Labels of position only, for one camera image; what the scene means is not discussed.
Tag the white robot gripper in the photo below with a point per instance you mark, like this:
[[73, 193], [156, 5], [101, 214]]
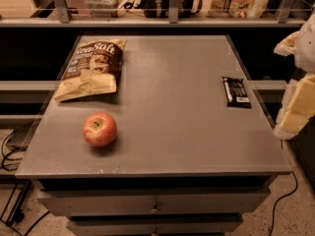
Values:
[[307, 51]]

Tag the black rxbar chocolate bar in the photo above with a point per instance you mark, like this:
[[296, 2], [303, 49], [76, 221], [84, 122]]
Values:
[[235, 92]]

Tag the colourful snack bag on shelf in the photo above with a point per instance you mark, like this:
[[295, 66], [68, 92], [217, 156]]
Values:
[[238, 9]]

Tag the brown sea salt chip bag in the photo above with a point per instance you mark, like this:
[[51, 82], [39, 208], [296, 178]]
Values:
[[93, 69]]

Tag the grey cabinet top drawer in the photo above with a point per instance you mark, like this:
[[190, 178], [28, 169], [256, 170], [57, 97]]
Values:
[[139, 202]]

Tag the grey cabinet drawer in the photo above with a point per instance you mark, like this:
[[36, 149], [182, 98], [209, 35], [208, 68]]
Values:
[[156, 225], [139, 202]]

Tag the black backpack on shelf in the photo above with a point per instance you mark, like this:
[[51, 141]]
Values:
[[160, 8]]

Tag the metal drawer knob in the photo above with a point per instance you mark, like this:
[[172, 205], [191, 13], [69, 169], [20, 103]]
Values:
[[155, 209]]

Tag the red apple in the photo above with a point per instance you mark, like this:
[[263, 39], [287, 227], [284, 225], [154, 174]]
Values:
[[99, 130]]

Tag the grey cabinet lower drawer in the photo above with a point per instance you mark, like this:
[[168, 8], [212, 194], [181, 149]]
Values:
[[156, 225]]

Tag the grey metal shelf rail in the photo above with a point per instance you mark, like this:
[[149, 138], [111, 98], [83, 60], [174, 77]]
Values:
[[70, 14]]

